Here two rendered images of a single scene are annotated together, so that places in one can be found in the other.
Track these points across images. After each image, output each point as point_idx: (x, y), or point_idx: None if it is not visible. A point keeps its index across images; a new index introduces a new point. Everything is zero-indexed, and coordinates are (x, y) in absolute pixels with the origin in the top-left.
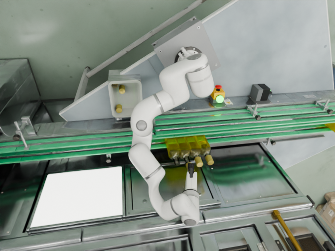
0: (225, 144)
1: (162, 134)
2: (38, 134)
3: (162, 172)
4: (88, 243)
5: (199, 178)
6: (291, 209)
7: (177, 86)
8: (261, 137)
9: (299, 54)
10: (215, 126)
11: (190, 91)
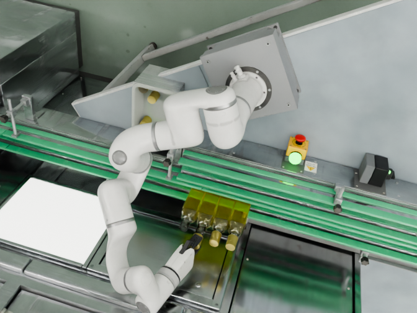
0: (292, 233)
1: (186, 180)
2: (36, 122)
3: (129, 227)
4: (29, 279)
5: (214, 263)
6: None
7: (179, 123)
8: (349, 244)
9: None
10: (273, 197)
11: (257, 131)
